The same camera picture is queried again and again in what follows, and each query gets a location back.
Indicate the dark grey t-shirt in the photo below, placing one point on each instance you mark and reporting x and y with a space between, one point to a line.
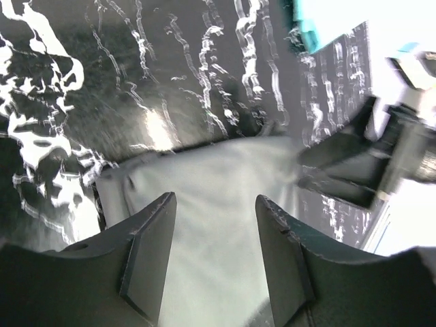
215 274

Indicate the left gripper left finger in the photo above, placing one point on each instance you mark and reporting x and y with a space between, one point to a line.
115 278

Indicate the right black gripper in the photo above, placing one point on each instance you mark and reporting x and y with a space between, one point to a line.
406 149

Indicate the folded teal t-shirt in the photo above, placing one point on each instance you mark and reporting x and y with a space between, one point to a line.
304 18

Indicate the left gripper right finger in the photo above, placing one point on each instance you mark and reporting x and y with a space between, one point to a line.
314 280

